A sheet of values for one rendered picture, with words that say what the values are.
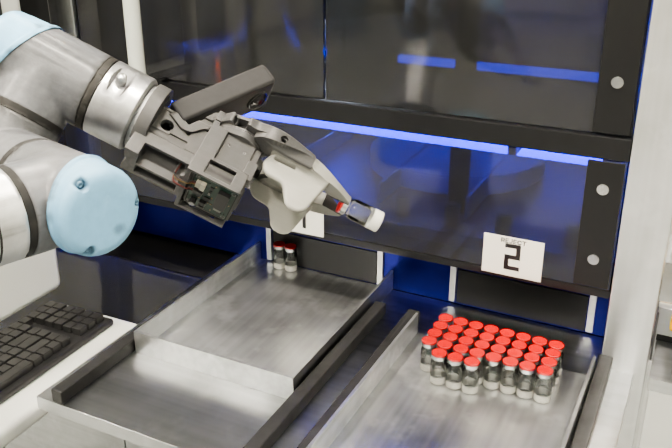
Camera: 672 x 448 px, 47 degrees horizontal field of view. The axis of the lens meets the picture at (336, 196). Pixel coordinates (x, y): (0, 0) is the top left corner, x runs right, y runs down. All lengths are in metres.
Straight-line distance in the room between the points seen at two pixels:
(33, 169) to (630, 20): 0.70
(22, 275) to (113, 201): 0.87
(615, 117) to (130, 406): 0.72
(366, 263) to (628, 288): 0.43
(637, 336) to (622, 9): 0.43
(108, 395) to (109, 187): 0.52
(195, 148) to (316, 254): 0.64
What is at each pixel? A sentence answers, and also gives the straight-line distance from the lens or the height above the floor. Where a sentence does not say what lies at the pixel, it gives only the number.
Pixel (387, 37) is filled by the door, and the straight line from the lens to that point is 1.10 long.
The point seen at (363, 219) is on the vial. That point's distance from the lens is 0.77.
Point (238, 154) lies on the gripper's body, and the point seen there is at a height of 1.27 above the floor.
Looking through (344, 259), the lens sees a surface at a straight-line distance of 1.32.
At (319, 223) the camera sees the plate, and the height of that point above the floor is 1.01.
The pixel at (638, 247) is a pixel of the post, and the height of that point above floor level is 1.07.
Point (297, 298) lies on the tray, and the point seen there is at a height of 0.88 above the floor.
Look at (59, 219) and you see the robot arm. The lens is 0.61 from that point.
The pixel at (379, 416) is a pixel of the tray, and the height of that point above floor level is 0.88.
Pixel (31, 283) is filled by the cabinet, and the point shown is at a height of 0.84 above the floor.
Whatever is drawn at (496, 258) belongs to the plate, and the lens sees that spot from 1.13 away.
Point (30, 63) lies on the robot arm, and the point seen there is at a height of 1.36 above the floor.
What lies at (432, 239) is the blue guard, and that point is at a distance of 1.15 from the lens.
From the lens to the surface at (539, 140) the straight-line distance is 1.06.
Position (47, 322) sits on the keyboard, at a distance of 1.40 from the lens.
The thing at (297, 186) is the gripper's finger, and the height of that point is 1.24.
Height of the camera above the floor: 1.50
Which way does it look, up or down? 21 degrees down
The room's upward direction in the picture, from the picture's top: straight up
